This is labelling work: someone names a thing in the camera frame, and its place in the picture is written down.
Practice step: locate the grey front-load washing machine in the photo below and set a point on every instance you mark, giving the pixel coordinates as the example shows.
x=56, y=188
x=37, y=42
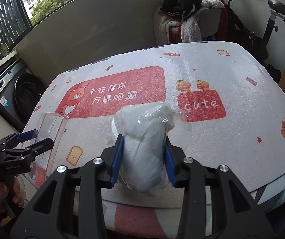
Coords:
x=20, y=91

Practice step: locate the pile of clothes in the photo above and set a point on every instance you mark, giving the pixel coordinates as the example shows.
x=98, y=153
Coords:
x=187, y=13

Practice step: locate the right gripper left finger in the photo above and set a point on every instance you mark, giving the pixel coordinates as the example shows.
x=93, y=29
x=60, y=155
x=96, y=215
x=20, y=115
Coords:
x=116, y=154

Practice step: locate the person's left hand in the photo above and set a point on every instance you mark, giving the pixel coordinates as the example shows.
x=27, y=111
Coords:
x=18, y=198

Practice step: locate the black exercise bike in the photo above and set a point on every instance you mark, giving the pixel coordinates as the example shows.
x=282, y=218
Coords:
x=254, y=14

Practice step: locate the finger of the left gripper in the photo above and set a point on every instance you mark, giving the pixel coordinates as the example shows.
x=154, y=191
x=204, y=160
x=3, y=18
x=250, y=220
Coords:
x=26, y=136
x=38, y=148

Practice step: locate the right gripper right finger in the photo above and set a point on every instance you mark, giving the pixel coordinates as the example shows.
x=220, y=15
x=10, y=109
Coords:
x=170, y=162

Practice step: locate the white cartoon bear blanket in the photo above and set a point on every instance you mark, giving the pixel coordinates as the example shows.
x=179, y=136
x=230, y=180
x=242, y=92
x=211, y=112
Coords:
x=212, y=99

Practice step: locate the white tissue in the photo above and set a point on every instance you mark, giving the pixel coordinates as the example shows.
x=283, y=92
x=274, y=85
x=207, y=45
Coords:
x=144, y=128

